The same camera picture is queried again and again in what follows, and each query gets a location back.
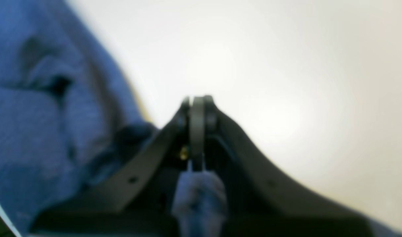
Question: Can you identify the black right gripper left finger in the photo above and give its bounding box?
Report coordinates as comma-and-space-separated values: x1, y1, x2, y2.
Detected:
30, 96, 205, 237

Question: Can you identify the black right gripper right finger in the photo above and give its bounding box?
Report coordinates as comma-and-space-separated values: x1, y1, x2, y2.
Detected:
203, 96, 376, 237

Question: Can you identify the blue grey T-shirt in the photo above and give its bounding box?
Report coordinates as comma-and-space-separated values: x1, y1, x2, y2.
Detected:
0, 0, 228, 237

